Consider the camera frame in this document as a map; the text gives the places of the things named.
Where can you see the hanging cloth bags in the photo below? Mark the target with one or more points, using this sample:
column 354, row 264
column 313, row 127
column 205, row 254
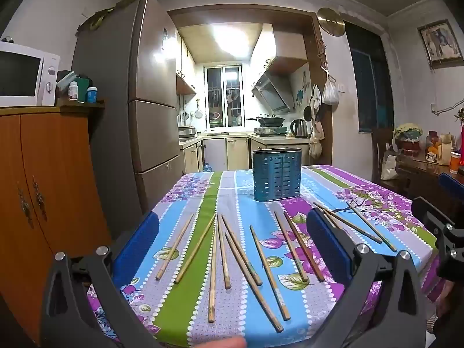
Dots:
column 315, row 137

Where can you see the gold round wall clock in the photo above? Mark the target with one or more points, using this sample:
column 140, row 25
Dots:
column 331, row 21

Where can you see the ceiling light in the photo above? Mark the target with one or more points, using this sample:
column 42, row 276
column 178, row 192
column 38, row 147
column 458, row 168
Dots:
column 235, row 40

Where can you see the pale cardboard packet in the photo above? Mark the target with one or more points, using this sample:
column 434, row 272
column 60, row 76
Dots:
column 65, row 79

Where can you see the steel range hood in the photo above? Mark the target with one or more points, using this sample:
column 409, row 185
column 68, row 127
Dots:
column 272, row 92

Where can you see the black wok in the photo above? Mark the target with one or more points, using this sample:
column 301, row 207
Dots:
column 270, row 119

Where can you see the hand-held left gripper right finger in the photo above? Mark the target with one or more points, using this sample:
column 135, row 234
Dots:
column 328, row 246

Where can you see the orange wooden cabinet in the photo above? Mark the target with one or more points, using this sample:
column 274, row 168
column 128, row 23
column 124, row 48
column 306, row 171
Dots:
column 54, row 174

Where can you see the upper kitchen cabinets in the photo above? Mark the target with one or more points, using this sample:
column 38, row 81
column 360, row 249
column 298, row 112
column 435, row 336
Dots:
column 185, row 76

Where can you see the dark crumpled bag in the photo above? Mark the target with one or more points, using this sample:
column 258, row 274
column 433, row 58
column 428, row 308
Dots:
column 96, row 20

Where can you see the floral striped tablecloth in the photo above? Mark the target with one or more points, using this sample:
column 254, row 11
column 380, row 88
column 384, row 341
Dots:
column 232, row 195

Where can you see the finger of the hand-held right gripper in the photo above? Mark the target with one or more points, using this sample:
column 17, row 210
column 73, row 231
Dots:
column 431, row 214
column 453, row 183

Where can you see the refrigerator sticker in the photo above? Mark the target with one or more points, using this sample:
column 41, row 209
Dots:
column 164, row 38

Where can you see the white microwave oven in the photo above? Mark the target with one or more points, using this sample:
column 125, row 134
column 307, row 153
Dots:
column 21, row 76

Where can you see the person's left hand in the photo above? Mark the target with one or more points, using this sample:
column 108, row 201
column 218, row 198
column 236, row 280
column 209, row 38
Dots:
column 223, row 343

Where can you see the blue water bottle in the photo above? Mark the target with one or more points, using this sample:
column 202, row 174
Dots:
column 207, row 168

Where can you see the brown metallic refrigerator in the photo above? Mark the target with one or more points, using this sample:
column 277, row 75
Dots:
column 108, row 116

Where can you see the dark wooden sideboard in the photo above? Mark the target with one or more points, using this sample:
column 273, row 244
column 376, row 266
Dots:
column 424, row 177

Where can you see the wooden chair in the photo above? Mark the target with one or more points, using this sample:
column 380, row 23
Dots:
column 379, row 145

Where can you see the bunch of wooden chopsticks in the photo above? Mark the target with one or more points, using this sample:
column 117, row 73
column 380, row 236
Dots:
column 212, row 282

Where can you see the orange cup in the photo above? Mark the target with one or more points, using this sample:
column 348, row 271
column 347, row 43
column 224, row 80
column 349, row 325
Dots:
column 455, row 163

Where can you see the dark room window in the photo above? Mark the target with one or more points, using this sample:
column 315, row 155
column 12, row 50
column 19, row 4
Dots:
column 369, row 79

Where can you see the blue perforated utensil holder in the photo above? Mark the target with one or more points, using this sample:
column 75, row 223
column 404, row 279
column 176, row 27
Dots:
column 277, row 176

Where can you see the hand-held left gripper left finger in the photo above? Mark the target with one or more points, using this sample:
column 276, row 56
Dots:
column 136, row 246

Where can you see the kitchen cabinets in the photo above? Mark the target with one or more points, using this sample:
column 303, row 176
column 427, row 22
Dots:
column 185, row 76
column 235, row 152

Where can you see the white medicine bottle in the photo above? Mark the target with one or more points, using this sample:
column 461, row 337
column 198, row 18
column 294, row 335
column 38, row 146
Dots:
column 73, row 92

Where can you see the lower kitchen cabinets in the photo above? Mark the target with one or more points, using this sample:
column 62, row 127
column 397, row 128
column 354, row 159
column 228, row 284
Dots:
column 235, row 152

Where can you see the white hanging plastic bag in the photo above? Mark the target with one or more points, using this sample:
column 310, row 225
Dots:
column 330, row 92

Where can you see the barred kitchen window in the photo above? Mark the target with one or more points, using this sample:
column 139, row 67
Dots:
column 224, row 98

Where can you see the framed wall picture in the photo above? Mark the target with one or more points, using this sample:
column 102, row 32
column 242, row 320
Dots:
column 440, row 41

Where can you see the green plastic container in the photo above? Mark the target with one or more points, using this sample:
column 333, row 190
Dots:
column 82, row 87

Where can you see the steel electric kettle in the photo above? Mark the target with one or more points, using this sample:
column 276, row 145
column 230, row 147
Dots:
column 300, row 128

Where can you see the brown wooden doorway frame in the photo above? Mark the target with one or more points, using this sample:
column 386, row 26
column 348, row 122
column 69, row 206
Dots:
column 313, row 54

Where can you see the gas stove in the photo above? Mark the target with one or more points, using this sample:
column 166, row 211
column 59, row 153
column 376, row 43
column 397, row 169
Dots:
column 270, row 130

